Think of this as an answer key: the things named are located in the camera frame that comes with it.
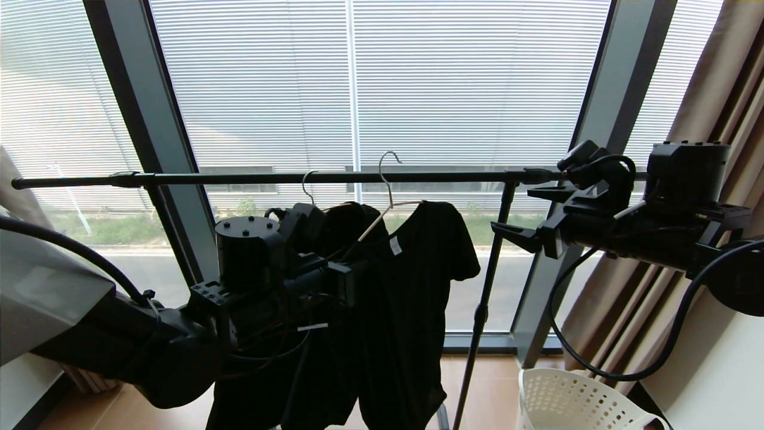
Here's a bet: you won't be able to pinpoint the black cable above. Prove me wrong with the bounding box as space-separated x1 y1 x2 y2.
547 238 764 383
0 215 157 306

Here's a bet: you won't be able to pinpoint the black clothes rack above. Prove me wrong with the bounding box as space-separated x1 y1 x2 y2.
12 169 651 430

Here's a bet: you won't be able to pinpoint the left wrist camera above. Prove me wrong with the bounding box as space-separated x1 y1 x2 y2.
264 202 328 254

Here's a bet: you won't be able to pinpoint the white laundry basket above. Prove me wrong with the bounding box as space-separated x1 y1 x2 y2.
516 367 673 430

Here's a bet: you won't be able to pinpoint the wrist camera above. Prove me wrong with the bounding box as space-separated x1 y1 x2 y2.
557 140 637 199
264 202 328 254

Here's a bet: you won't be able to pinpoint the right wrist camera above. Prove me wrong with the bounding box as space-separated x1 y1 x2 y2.
557 140 637 199

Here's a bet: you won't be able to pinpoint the window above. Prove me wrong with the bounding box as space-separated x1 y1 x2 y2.
0 0 726 353

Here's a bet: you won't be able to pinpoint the black shorts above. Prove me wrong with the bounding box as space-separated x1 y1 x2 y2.
206 202 383 430

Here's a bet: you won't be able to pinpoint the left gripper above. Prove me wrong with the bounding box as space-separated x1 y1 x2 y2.
291 258 360 309

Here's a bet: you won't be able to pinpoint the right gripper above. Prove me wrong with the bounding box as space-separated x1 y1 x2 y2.
490 183 646 261

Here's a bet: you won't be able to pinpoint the brown curtain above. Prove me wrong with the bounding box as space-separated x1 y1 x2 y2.
0 146 123 395
560 0 764 395

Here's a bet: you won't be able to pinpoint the pink clothes hanger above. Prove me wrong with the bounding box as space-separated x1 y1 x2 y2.
357 150 426 243
300 170 320 207

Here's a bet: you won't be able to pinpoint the black garment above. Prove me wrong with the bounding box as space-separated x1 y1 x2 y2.
343 200 482 430

